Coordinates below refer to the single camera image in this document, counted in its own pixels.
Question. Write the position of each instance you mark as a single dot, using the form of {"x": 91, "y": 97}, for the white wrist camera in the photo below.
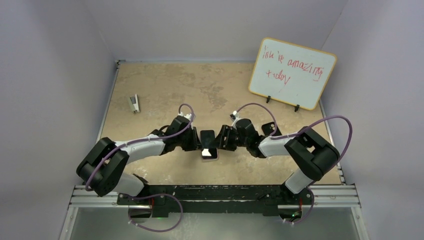
{"x": 188, "y": 116}
{"x": 235, "y": 117}

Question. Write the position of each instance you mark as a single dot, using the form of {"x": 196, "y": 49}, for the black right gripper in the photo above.
{"x": 226, "y": 132}

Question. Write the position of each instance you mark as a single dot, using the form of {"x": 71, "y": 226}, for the black phone case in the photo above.
{"x": 269, "y": 128}

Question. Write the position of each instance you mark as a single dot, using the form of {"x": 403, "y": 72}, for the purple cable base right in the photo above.
{"x": 305, "y": 204}

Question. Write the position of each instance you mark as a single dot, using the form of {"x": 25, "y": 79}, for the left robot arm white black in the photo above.
{"x": 103, "y": 167}

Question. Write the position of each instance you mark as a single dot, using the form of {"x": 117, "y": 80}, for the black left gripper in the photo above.
{"x": 195, "y": 145}

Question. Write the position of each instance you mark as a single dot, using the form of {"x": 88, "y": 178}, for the whiteboard with yellow frame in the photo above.
{"x": 292, "y": 74}

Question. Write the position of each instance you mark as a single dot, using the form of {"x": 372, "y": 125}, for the black mounting base bar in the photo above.
{"x": 267, "y": 200}

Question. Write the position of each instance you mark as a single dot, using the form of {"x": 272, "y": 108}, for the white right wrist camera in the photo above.
{"x": 235, "y": 117}

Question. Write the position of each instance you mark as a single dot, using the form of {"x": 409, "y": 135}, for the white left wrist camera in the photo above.
{"x": 188, "y": 116}

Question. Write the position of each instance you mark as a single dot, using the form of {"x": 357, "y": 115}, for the purple cable base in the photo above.
{"x": 161, "y": 211}
{"x": 305, "y": 204}

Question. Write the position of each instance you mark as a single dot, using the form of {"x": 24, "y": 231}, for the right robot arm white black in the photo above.
{"x": 313, "y": 154}

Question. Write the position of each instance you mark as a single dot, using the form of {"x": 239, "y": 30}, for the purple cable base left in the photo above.
{"x": 161, "y": 211}

